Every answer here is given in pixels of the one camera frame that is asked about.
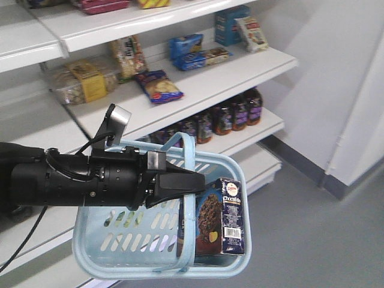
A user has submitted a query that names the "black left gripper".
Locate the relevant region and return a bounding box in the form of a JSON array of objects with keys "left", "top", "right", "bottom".
[{"left": 86, "top": 146, "right": 205, "bottom": 211}]

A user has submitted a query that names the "blue Chocofello cookie box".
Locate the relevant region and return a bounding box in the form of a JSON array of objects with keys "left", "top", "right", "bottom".
[{"left": 194, "top": 177, "right": 245, "bottom": 256}]

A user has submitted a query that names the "light blue plastic basket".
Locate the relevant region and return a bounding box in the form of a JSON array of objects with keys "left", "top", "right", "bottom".
[{"left": 72, "top": 132, "right": 252, "bottom": 280}]

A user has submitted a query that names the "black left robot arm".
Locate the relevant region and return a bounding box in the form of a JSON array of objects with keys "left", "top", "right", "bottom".
[{"left": 1, "top": 142, "right": 205, "bottom": 211}]

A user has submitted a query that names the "clear cookie tub yellow label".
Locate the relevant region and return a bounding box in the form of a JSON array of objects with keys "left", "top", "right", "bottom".
[{"left": 46, "top": 56, "right": 119, "bottom": 104}]

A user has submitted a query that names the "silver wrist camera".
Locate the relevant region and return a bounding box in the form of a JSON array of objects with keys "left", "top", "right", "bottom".
[{"left": 104, "top": 104, "right": 132, "bottom": 146}]

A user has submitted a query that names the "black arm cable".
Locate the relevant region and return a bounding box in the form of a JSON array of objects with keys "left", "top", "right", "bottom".
[{"left": 0, "top": 206, "right": 47, "bottom": 268}]

